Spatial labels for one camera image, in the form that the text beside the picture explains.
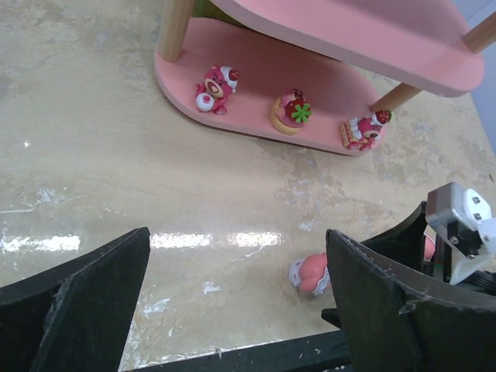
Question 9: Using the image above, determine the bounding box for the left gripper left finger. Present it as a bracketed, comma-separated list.
[1, 227, 150, 371]

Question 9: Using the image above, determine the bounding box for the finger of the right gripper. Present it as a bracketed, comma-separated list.
[361, 201, 427, 275]

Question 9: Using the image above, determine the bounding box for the black base frame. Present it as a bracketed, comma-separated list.
[142, 331, 353, 372]

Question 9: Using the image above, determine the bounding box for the red pink cake toy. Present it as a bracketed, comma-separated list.
[195, 64, 239, 115]

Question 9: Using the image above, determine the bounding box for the round pink flower toy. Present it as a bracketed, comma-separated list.
[270, 89, 312, 136]

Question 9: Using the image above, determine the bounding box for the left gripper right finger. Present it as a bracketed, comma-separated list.
[326, 229, 495, 371]

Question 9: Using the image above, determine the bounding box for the pink white toy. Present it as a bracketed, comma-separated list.
[288, 253, 331, 296]

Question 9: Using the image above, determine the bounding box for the pink pig toy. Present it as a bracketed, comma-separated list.
[423, 234, 436, 261]

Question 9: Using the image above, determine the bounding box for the pink three-tier shelf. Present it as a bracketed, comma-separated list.
[155, 1, 495, 156]

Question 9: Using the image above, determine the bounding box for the red white strawberry toy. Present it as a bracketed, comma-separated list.
[339, 110, 392, 151]

